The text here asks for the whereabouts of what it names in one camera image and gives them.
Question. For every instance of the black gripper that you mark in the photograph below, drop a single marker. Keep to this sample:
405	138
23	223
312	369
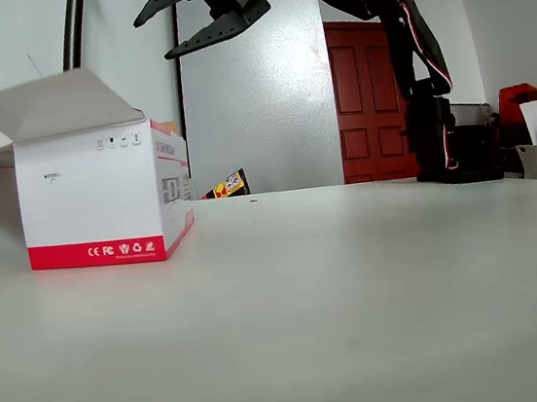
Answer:
235	0

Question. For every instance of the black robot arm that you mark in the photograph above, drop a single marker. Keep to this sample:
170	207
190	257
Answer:
408	61

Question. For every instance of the white and red cardboard box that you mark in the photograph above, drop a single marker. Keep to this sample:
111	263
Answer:
92	198

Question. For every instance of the thin black vertical strip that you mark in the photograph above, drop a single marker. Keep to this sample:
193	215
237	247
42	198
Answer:
183	113

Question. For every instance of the thick black pole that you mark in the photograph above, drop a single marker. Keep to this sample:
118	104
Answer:
73	29

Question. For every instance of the yellow red black package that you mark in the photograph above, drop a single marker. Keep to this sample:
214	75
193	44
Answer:
230	185

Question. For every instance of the red wooden door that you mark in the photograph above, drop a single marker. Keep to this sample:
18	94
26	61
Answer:
369	100

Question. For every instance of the grey metal rack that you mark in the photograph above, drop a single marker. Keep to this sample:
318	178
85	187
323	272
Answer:
471	112

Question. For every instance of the red 3D printer housing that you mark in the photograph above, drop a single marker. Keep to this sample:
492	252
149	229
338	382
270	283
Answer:
522	93

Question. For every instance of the white chair back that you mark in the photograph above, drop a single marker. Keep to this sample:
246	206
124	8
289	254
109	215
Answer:
533	162

